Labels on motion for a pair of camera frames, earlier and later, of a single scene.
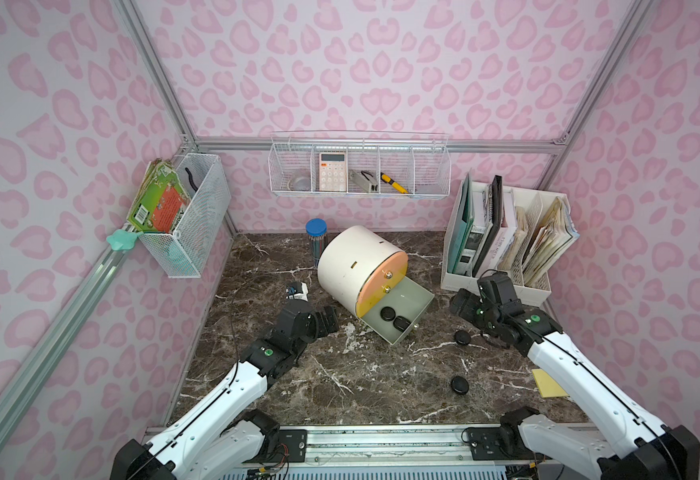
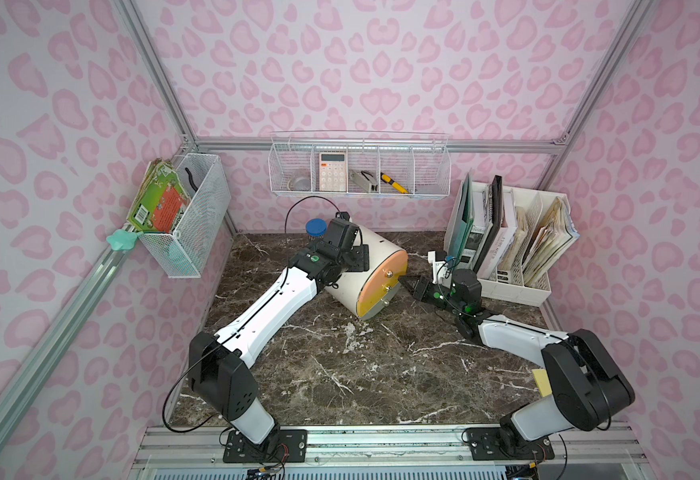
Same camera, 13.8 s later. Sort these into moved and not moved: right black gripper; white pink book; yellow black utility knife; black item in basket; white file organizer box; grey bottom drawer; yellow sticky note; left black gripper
Moved: grey bottom drawer; right black gripper; left black gripper
Not moved: white pink book; black item in basket; white file organizer box; yellow sticky note; yellow black utility knife
